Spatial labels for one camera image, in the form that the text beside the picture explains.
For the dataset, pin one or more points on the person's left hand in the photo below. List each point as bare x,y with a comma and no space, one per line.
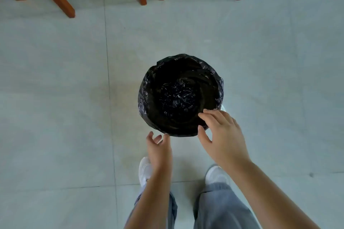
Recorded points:
160,153

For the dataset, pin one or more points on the person's right hand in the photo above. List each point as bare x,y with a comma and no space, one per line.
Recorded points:
228,143

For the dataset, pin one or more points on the trash bin with black bag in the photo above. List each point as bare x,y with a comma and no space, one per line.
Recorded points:
146,97

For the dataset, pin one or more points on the person's left forearm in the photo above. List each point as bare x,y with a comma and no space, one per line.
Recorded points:
150,204

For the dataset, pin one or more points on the person's right forearm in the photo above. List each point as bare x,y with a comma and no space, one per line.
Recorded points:
268,199

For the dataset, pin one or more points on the person's left white shoe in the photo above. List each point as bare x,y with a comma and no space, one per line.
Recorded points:
143,169

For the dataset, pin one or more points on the person's white shoe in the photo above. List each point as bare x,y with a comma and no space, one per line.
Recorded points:
143,169
215,175

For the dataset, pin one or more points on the person's right white shoe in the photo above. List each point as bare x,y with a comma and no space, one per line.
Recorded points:
215,175

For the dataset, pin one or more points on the grey trousers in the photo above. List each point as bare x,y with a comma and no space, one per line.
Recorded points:
220,207

